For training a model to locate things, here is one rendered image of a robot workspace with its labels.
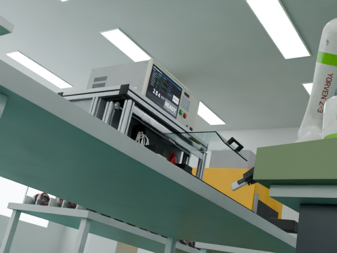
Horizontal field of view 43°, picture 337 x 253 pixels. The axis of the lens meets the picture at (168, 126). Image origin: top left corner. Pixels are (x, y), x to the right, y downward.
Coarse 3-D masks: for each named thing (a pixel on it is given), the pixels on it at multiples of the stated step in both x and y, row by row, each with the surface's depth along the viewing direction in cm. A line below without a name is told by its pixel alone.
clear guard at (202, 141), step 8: (184, 136) 206; (192, 136) 204; (200, 136) 202; (208, 136) 199; (216, 136) 197; (192, 144) 215; (200, 144) 213; (208, 144) 210; (216, 144) 208; (224, 144) 205; (240, 152) 209
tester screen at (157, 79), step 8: (152, 72) 194; (160, 72) 199; (152, 80) 194; (160, 80) 199; (168, 80) 204; (152, 88) 194; (160, 88) 198; (168, 88) 204; (176, 88) 209; (160, 96) 198; (176, 96) 209; (160, 104) 198; (176, 104) 208; (168, 112) 203
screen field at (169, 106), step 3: (165, 99) 201; (165, 102) 201; (168, 102) 203; (171, 102) 205; (165, 105) 201; (168, 105) 203; (171, 105) 205; (174, 105) 207; (165, 108) 201; (168, 108) 203; (171, 108) 205; (174, 108) 207; (171, 111) 205; (174, 111) 207; (174, 114) 207
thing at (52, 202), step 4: (28, 196) 343; (24, 200) 341; (28, 200) 343; (52, 200) 325; (56, 200) 328; (36, 204) 331; (52, 204) 325; (56, 204) 328; (64, 204) 315; (76, 208) 305; (80, 208) 308; (84, 208) 311; (96, 212) 321; (196, 248) 432
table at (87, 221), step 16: (16, 208) 334; (32, 208) 324; (48, 208) 314; (64, 208) 305; (16, 224) 338; (64, 224) 379; (80, 224) 295; (96, 224) 320; (112, 224) 310; (128, 224) 341; (80, 240) 289; (128, 240) 404; (144, 240) 368; (160, 240) 356
